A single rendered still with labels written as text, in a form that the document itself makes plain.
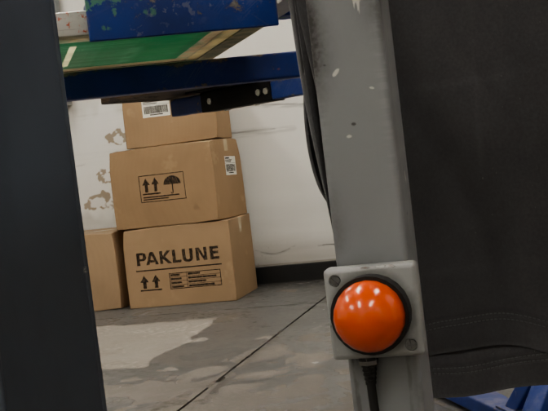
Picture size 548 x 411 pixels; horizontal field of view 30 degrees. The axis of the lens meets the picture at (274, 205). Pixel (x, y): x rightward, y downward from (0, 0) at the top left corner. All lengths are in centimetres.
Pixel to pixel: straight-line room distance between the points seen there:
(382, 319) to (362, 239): 6
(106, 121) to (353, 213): 548
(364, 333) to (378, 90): 13
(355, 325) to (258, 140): 518
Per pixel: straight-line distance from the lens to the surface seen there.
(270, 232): 571
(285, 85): 264
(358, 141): 55
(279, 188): 568
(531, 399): 207
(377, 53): 55
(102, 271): 558
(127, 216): 549
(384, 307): 52
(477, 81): 83
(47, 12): 118
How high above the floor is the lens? 74
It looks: 3 degrees down
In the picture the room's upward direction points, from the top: 7 degrees counter-clockwise
